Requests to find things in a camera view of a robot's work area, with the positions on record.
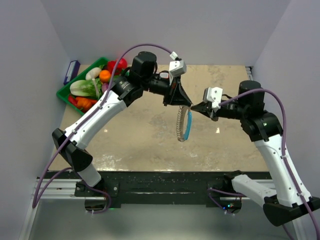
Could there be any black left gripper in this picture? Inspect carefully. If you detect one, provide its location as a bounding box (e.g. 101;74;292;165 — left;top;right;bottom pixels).
142;74;192;107

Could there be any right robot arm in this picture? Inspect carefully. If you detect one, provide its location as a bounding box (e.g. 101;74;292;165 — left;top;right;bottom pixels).
191;80;320;227

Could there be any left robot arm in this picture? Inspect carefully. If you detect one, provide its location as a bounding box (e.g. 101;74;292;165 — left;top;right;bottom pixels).
52;51;192;196

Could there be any red rectangular box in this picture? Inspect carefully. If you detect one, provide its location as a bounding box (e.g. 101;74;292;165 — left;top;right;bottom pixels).
159;72;169;79

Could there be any red tomato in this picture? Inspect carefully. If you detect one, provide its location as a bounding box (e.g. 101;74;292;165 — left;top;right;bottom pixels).
115;58;128;70

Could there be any purple onion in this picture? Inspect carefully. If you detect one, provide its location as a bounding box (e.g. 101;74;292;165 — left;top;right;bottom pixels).
101;83;109;93

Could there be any red bell pepper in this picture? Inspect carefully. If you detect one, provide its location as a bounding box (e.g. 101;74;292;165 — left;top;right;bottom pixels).
106;61;122;76

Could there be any white radish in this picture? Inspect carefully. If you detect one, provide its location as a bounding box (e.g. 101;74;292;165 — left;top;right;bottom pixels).
85;67;102;80

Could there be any small orange pepper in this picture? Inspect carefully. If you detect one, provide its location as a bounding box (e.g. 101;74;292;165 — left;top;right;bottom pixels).
75;96;97;113

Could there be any green leafy cabbage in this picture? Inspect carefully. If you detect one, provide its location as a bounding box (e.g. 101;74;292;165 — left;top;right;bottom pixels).
69;78;102;99

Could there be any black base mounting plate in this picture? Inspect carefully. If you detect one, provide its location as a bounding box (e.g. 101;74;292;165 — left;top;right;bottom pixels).
43;170;280;210

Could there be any red chili pepper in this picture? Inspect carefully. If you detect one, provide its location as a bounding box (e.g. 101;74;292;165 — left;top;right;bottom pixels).
68;95;77;107

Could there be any purple box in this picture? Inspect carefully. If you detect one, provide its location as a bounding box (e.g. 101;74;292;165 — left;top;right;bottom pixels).
63;60;81;86

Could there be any green plastic tray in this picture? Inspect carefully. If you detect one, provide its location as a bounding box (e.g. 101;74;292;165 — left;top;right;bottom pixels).
56;56;131;116

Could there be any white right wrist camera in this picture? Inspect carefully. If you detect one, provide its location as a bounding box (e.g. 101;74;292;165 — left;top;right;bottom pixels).
202;87;223;112

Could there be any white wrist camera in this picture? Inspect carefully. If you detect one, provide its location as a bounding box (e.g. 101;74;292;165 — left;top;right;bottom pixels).
202;87;223;112
168;60;187;84

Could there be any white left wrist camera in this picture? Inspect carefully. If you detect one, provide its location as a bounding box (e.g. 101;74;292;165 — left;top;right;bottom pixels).
168;60;187;84

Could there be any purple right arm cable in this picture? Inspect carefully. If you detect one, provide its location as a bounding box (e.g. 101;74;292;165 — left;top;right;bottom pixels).
206;88;320;240

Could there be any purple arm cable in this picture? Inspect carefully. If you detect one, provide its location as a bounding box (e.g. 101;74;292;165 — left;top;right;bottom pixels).
31;43;178;215
206;88;320;240

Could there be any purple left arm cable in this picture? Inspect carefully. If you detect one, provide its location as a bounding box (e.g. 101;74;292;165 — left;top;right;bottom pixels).
31;43;178;215

